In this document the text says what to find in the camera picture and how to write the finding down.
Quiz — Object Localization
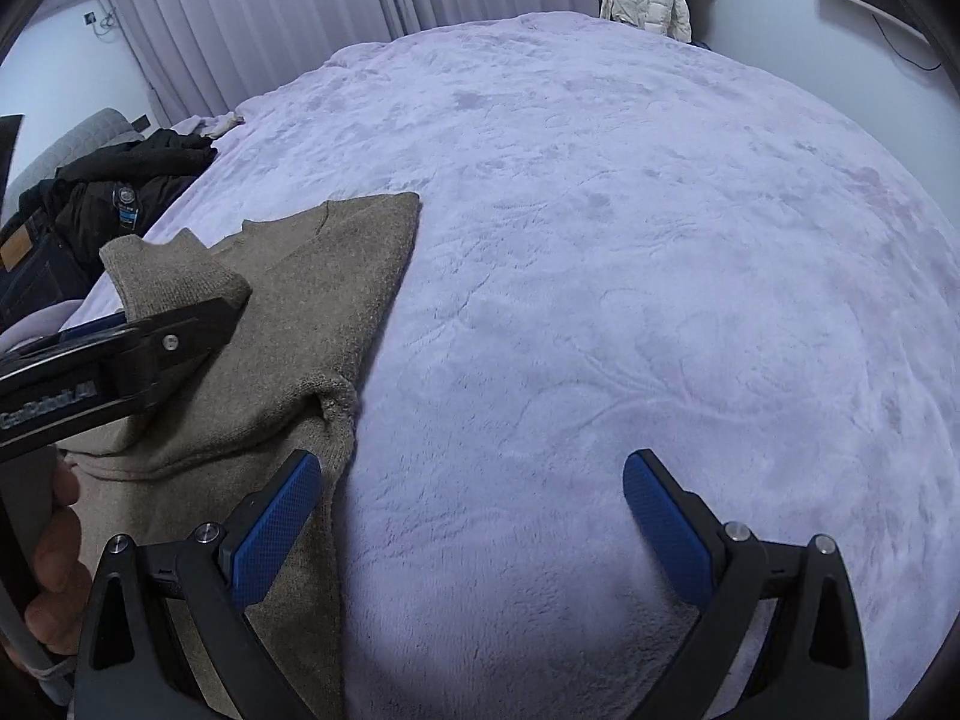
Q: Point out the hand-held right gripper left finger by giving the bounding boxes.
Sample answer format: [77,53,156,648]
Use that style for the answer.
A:
[75,450,323,720]

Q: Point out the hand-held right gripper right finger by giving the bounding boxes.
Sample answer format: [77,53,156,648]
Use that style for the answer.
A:
[622,448,871,720]

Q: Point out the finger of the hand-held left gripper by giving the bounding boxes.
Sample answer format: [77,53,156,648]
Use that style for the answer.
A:
[22,311,140,353]
[105,298,243,425]

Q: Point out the brown knit sweater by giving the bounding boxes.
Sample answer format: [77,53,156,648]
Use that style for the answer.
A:
[58,191,422,720]

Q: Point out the person's left hand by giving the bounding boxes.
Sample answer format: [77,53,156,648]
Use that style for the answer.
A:
[22,457,85,661]

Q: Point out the grey cloth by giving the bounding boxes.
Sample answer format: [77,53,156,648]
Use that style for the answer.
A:
[0,298,85,357]

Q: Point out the dark blue jeans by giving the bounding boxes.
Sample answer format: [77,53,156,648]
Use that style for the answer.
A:
[0,206,102,335]

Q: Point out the black jacket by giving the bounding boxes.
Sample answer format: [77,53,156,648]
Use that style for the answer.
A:
[19,127,220,271]

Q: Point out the grey upholstered headboard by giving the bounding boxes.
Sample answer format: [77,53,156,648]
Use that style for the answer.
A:
[4,108,145,203]

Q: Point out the lilac fleece blanket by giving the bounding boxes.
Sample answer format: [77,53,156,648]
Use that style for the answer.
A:
[71,11,953,720]

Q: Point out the white pleated curtain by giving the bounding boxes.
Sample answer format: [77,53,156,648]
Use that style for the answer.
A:
[101,0,605,132]

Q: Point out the black screen cable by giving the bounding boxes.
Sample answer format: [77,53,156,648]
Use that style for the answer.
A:
[870,11,944,74]

